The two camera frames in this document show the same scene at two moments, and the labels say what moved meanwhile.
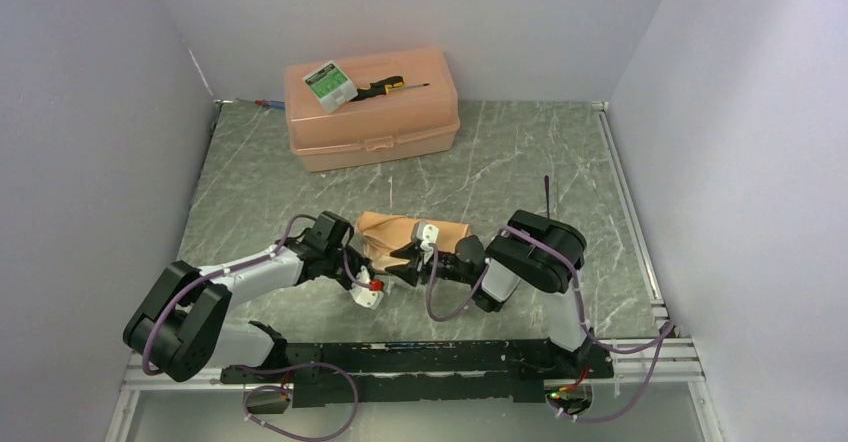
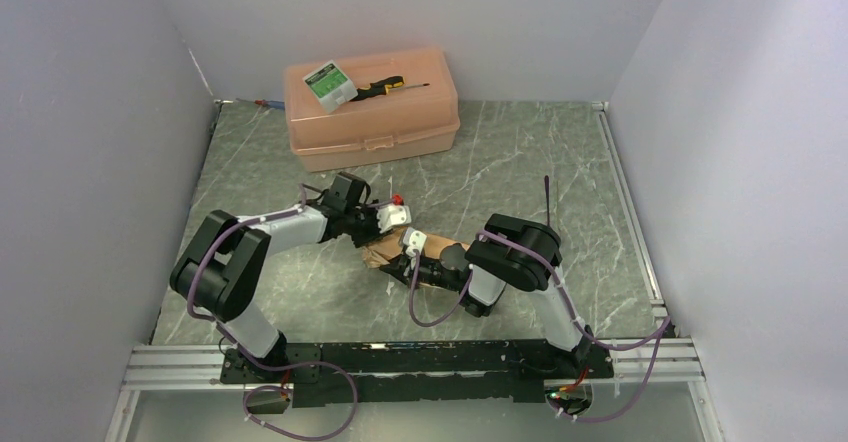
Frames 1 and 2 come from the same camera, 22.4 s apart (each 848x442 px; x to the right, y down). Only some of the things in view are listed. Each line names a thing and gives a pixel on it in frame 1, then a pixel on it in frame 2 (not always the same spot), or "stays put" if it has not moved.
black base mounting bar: [342, 374] stays put
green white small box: [330, 85] stays put
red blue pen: [273, 103] stays put
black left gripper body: [335, 265] → [363, 223]
